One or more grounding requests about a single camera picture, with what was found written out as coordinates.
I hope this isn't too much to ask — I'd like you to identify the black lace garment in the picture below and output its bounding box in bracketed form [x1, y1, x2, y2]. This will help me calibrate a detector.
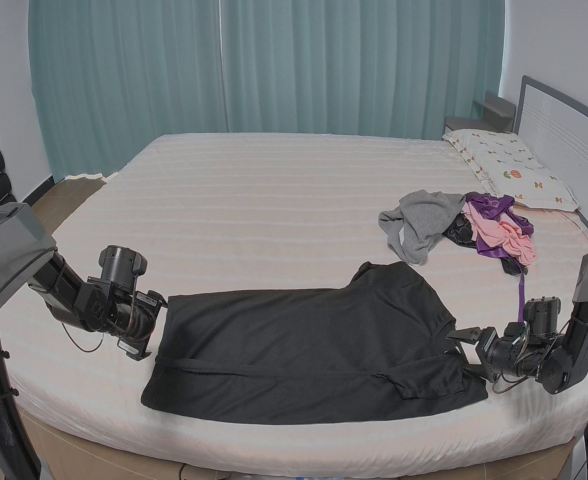
[442, 215, 530, 277]

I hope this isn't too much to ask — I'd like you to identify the white printed pillow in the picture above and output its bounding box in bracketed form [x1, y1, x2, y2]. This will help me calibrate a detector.
[442, 129, 581, 213]

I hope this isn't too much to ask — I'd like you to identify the grey bedside table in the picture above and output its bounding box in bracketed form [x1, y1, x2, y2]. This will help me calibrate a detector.
[445, 92, 517, 135]

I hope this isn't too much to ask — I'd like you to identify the pink garment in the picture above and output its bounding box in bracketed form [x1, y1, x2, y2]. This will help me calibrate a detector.
[461, 203, 536, 265]

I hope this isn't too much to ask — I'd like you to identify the black T-shirt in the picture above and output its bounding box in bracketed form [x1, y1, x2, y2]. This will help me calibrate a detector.
[140, 261, 490, 425]

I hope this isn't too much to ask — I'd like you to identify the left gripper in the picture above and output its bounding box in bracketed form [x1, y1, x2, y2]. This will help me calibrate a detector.
[115, 289, 169, 362]

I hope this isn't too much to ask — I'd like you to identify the grey garment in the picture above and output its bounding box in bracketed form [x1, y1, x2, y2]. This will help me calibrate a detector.
[378, 191, 467, 268]

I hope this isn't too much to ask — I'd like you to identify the blue-green curtain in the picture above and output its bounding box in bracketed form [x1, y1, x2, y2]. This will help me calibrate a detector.
[219, 0, 506, 141]
[29, 0, 225, 180]

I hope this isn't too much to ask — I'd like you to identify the purple satin garment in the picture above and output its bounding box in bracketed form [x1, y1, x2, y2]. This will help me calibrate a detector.
[464, 193, 535, 321]

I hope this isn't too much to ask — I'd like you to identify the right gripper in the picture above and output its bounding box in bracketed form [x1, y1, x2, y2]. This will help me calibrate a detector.
[446, 327, 530, 383]

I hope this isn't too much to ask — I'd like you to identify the bed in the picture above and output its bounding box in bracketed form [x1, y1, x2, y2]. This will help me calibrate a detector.
[0, 75, 588, 480]

